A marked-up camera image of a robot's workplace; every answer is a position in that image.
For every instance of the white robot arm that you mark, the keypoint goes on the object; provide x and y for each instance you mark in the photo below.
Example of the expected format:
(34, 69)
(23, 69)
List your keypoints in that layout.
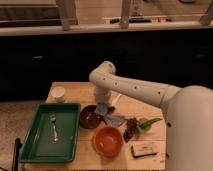
(188, 113)

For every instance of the blue sponge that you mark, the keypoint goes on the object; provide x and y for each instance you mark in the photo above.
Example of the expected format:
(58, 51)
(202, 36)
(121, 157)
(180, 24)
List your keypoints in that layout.
(101, 109)

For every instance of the white handled dish brush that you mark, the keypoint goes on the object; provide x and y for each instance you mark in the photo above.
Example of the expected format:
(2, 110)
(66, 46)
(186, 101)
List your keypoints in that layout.
(111, 107)

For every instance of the orange bowl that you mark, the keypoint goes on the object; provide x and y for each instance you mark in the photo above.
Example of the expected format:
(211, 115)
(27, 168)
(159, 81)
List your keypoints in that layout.
(107, 141)

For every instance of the black pole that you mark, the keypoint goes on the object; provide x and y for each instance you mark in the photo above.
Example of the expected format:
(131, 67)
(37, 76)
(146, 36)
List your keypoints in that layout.
(17, 146)

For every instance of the silver fork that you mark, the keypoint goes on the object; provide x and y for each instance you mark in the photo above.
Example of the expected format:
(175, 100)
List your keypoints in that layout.
(53, 121)

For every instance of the green plastic tray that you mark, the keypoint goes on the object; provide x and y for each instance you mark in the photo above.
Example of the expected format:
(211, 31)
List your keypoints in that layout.
(39, 145)

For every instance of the blue cloth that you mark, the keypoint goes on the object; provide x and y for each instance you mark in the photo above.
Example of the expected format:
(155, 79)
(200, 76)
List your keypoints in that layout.
(114, 120)

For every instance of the brown block sponge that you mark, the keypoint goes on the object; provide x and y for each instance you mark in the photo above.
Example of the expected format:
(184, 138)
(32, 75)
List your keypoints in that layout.
(144, 149)

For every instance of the dark grape bunch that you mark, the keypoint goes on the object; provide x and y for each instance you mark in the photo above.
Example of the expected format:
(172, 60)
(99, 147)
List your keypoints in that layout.
(131, 128)

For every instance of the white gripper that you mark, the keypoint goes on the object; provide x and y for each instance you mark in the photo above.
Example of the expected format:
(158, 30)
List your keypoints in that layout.
(102, 94)

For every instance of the small white cup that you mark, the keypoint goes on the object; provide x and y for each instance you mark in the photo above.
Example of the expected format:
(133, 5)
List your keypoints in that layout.
(58, 94)

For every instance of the purple bowl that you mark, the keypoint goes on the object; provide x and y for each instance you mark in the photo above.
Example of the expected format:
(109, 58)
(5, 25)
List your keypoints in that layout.
(88, 118)

